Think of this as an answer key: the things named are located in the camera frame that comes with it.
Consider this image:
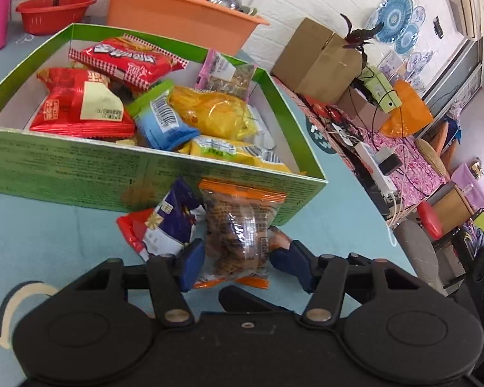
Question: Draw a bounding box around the blue snack packet with barcode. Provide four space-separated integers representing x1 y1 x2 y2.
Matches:
127 81 201 152

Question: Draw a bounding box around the red plastic basin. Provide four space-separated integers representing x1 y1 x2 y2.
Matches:
15 0 98 36

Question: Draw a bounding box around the pink snack packet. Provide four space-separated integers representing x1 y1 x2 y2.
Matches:
196 48 258 103

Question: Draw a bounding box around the red checkered snack packet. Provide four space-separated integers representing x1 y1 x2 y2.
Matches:
68 35 189 93

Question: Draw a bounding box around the black charger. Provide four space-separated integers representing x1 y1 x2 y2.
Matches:
378 155 402 176

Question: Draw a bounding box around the woven round cushion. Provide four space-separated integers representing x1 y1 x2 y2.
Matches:
415 137 450 178

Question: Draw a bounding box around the small brown cardboard box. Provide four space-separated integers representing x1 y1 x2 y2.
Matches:
338 86 392 132

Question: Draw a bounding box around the orange plastic bag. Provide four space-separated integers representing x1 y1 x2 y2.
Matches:
379 80 434 138

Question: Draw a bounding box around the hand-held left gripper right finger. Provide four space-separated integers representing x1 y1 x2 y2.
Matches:
270 240 424 326

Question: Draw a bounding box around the light green carton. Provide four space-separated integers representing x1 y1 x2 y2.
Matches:
361 66 402 114

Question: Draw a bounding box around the green cardboard box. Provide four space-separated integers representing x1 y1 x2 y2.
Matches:
0 23 328 227

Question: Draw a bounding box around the grey stool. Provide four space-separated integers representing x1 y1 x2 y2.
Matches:
393 220 448 295

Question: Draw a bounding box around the red oval object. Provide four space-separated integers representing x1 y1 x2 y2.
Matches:
417 201 444 239

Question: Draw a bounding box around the small blue patterned plate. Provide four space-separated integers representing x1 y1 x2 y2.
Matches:
397 23 421 55

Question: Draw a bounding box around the large blue patterned plate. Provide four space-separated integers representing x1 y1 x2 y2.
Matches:
373 0 414 43

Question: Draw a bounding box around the pink floral blanket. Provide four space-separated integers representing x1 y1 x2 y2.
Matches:
347 127 452 210

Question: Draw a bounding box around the dark red leafy plant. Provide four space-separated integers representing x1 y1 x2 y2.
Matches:
339 13 385 59

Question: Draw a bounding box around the yellow snack packet with barcode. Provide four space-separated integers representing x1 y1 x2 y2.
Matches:
177 135 293 174

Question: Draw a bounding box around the blue and red snack packet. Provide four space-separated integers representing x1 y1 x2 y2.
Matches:
116 176 207 263

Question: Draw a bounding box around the orange plastic basin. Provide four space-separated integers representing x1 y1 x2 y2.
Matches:
104 0 270 55

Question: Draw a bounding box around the wooden box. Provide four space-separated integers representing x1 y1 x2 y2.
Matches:
431 185 474 222

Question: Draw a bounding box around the clear packet with orange stripes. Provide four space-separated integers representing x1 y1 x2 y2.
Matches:
194 178 288 291

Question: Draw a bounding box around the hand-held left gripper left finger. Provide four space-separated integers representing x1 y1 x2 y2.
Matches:
65 238 206 329

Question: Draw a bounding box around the white power strip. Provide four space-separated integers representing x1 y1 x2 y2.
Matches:
354 141 398 200

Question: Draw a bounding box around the red packet with white label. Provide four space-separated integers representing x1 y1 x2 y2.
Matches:
29 67 137 140

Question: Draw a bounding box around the yellow crinkled snack packet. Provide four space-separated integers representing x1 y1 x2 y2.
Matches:
167 85 256 140

